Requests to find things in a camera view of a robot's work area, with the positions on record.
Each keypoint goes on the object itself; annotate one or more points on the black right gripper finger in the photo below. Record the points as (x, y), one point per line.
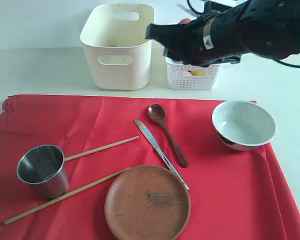
(171, 36)
(179, 59)

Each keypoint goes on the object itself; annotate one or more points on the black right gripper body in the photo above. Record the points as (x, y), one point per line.
(213, 35)

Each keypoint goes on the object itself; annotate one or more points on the yellow cheese wedge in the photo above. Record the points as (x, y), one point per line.
(197, 72)

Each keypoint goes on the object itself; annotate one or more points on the red sausage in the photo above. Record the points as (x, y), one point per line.
(185, 21)

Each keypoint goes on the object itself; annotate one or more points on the brown egg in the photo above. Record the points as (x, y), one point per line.
(187, 73)

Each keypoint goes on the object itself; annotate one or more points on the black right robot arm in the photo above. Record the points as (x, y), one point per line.
(268, 28)

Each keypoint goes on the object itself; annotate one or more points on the white perforated plastic basket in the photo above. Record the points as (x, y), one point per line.
(177, 81)

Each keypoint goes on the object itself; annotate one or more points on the cream plastic bin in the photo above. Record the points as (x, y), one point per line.
(117, 53)

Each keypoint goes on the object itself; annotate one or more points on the dark wooden spoon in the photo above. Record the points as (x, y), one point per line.
(158, 115)

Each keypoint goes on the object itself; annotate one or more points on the white ceramic bowl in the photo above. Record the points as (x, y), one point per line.
(243, 125)

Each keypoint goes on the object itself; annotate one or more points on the steel table knife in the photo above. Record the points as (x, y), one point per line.
(151, 139)

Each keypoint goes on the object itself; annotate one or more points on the brown wooden plate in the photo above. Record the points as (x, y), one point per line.
(147, 202)

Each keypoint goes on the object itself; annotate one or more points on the upper wooden chopstick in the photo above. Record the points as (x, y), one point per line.
(101, 148)

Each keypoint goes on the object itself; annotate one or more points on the wooden chopstick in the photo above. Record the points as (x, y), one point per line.
(101, 148)
(62, 197)

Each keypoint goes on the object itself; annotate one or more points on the red tablecloth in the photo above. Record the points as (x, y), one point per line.
(235, 195)

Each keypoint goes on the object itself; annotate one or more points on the stainless steel cup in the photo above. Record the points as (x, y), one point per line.
(43, 168)

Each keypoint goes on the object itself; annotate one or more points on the lower wooden chopstick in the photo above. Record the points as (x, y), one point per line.
(62, 197)

